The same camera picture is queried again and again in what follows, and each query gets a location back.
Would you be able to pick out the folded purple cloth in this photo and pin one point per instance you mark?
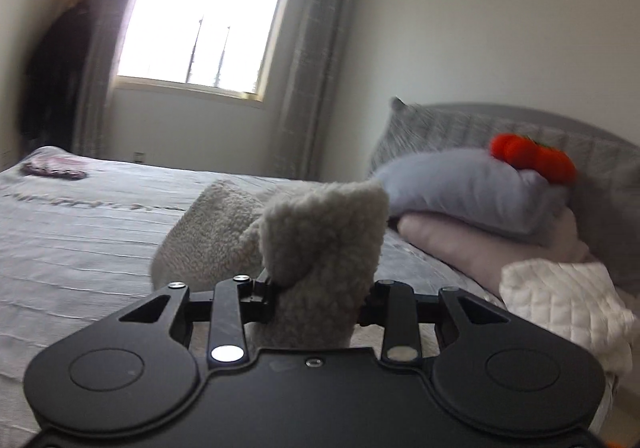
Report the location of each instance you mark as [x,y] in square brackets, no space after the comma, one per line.
[52,167]

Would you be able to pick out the pink pillow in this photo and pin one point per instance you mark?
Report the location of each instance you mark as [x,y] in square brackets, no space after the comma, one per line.
[480,253]

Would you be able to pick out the grey padded headboard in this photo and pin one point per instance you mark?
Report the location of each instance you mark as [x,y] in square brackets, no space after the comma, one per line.
[605,178]

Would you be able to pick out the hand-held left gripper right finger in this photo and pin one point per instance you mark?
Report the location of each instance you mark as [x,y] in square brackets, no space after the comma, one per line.
[397,315]

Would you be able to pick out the cream fleece zip jacket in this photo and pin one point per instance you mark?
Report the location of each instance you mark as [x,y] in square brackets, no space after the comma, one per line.
[320,258]

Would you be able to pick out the window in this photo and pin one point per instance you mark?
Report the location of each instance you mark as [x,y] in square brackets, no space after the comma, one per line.
[200,23]

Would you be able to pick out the dark hanging clothes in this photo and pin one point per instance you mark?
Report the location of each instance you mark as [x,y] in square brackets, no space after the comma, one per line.
[52,78]

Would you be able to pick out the red plush toy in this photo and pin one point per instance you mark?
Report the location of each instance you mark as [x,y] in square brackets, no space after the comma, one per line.
[537,157]

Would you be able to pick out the grey curtain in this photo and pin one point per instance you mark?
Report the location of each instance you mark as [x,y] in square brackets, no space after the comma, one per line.
[102,78]
[312,58]

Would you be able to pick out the white wall outlet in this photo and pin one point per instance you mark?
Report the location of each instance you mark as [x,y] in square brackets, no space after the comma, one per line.
[139,157]

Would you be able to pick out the white quilted blanket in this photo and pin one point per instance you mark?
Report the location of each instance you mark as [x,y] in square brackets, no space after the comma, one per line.
[560,308]

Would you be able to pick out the bed with grey bedspread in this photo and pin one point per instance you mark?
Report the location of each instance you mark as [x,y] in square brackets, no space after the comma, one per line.
[100,238]

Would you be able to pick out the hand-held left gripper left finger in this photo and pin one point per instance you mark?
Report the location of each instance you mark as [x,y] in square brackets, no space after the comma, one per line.
[227,313]

